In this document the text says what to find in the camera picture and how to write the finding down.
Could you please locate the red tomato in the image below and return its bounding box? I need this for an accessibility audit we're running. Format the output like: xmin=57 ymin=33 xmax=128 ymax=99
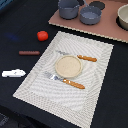
xmin=37 ymin=31 xmax=48 ymax=41

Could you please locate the brown sausage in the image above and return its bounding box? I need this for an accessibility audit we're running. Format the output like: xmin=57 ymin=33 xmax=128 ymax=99
xmin=19 ymin=51 xmax=40 ymax=55

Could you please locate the white fish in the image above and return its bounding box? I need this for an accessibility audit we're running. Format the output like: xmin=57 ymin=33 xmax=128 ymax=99
xmin=2 ymin=69 xmax=26 ymax=77

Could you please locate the grey frying pan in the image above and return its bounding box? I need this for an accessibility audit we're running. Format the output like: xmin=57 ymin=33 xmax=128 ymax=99
xmin=80 ymin=2 xmax=102 ymax=25

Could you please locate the round beige plate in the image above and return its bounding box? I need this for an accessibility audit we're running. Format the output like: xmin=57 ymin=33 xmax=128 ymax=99
xmin=55 ymin=55 xmax=83 ymax=78

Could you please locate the beige woven placemat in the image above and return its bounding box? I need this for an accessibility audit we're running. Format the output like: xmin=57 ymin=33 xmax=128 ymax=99
xmin=13 ymin=32 xmax=113 ymax=128

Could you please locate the grey cooking pot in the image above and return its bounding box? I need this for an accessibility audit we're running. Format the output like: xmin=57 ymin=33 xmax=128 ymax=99
xmin=58 ymin=0 xmax=79 ymax=19

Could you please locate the brown stove board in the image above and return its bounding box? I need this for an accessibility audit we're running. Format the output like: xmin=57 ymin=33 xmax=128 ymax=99
xmin=49 ymin=0 xmax=128 ymax=43

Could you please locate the black round burner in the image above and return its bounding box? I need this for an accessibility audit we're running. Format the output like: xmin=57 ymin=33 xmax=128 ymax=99
xmin=89 ymin=1 xmax=105 ymax=10

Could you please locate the cream bowl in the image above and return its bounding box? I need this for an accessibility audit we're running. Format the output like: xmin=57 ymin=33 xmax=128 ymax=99
xmin=118 ymin=4 xmax=128 ymax=30

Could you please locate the fork with orange handle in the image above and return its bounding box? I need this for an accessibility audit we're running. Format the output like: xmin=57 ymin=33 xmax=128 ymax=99
xmin=44 ymin=71 xmax=85 ymax=89

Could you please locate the knife with orange handle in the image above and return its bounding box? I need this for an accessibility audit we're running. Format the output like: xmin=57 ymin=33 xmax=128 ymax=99
xmin=56 ymin=50 xmax=97 ymax=62

